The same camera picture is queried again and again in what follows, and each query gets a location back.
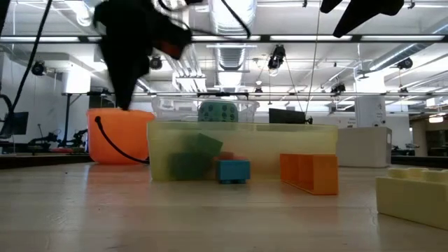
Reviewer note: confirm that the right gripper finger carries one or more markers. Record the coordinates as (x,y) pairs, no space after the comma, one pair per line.
(329,5)
(364,12)

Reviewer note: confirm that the red toy brick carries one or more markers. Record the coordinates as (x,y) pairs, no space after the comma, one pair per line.
(229,155)

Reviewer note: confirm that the black background metal stand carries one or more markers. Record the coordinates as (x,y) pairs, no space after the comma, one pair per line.
(66,115)

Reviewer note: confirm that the background black robot arm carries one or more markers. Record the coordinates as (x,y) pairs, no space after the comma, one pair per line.
(43,141)

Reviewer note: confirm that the orange plastic bucket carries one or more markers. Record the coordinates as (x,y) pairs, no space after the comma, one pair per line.
(122,133)

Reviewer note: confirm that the pale yellow toy brick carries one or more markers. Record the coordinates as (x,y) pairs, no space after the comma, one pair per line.
(413,203)

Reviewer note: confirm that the black ceiling spotlight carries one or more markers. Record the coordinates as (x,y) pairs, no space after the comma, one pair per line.
(258,91)
(38,68)
(156,63)
(405,63)
(338,88)
(277,56)

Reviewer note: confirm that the white cylindrical appliance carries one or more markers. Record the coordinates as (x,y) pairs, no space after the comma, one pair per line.
(371,112)

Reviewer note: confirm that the clear plastic container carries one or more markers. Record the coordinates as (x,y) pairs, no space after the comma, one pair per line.
(175,108)

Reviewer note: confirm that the large orange toy brick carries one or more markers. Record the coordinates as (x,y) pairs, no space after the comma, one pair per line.
(315,173)

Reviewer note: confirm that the silver ventilation duct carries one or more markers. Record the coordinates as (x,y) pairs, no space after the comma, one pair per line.
(232,21)

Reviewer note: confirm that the green foam die black dots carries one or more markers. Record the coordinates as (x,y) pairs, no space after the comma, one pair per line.
(217,112)

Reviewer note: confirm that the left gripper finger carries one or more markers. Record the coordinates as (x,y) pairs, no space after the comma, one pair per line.
(175,33)
(124,77)

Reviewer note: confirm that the yellow translucent tray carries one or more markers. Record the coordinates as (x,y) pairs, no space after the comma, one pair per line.
(262,140)

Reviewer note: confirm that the small teal toy brick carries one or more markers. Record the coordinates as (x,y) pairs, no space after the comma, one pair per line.
(232,171)

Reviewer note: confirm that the green toy brick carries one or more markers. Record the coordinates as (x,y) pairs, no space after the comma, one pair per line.
(196,157)

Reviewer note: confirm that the dark wall monitor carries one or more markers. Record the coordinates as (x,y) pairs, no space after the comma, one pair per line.
(20,123)

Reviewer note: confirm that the black desk monitor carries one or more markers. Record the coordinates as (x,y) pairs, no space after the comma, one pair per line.
(287,116)

